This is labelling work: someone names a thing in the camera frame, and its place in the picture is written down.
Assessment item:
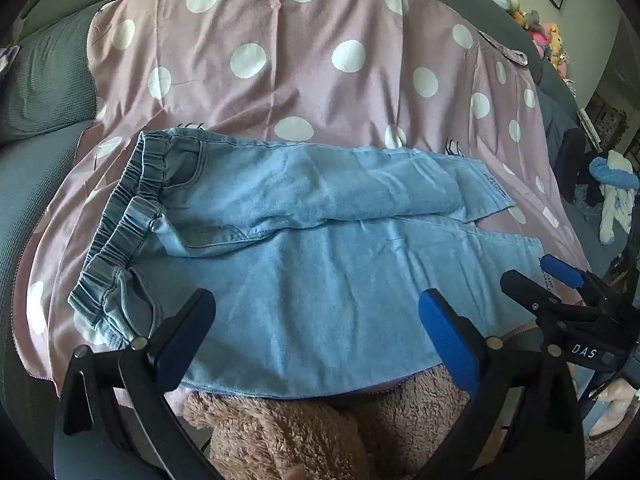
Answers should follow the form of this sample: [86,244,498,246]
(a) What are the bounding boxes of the pink polka dot bedsheet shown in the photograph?
[11,0,588,383]

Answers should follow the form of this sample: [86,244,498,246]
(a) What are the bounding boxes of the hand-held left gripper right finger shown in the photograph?
[417,287,587,480]

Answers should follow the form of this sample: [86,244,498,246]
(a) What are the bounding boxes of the pile of stuffed toys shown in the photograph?
[482,0,573,81]

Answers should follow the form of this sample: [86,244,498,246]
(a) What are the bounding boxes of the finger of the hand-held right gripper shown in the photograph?
[541,254,618,306]
[500,269,606,326]

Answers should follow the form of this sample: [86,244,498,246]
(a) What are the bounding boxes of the blue and white plush toy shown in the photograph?
[589,150,640,246]

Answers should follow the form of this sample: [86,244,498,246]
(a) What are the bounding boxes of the light blue denim pants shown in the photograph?
[67,129,546,402]

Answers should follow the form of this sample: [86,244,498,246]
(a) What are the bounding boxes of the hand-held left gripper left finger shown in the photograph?
[52,287,217,480]

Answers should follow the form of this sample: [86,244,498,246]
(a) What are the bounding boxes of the person's right hand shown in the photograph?
[595,375,640,441]

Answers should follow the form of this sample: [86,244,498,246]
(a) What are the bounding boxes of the brown fluffy clothing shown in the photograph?
[181,364,473,480]

